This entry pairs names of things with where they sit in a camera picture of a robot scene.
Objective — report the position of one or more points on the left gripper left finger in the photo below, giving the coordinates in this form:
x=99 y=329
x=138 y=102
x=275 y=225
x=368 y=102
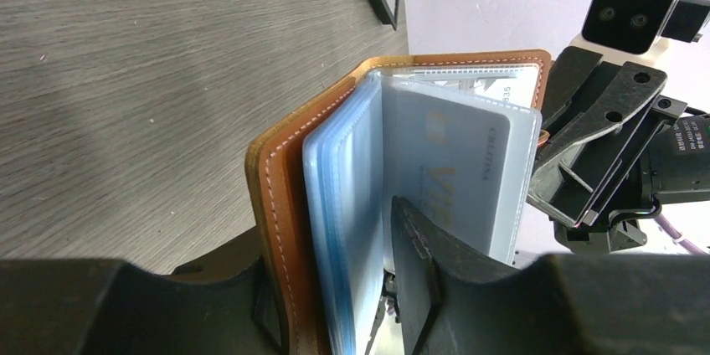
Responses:
x=219 y=303

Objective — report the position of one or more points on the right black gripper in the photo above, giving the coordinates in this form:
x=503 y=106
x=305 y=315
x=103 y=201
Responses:
x=624 y=155

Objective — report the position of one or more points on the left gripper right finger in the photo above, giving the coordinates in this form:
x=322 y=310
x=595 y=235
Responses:
x=453 y=299

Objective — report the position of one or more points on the silver VIP card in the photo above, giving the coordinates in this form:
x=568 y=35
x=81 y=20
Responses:
x=445 y=152

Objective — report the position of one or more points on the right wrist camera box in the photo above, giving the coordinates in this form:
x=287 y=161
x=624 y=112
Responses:
x=641 y=31

